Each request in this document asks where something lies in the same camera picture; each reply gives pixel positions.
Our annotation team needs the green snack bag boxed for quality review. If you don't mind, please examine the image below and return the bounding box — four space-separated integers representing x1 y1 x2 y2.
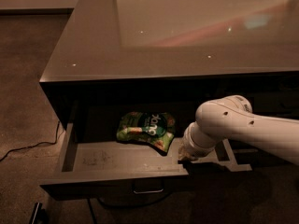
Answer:
116 111 176 155

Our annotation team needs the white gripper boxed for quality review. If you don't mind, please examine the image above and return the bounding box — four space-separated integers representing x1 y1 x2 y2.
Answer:
178 123 219 161

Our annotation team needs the drawer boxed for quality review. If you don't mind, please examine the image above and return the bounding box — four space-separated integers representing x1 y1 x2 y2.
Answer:
39 103 253 203

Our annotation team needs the thick black floor cable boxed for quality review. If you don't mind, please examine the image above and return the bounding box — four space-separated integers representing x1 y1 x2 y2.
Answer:
86 191 172 224

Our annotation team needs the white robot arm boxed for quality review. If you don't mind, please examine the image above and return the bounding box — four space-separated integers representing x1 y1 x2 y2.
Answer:
178 95 299 165

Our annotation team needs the dark wall baseboard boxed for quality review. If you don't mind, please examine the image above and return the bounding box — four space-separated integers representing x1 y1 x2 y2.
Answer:
0 7 74 16

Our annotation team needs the thin black floor cable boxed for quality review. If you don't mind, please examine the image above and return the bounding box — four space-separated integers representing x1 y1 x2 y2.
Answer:
0 120 61 162

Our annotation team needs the grey drawer cabinet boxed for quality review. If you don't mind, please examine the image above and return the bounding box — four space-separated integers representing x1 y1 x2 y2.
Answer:
40 0 299 131

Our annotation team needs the black object on floor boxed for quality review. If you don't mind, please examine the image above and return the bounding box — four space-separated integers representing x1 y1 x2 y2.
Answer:
29 203 49 224

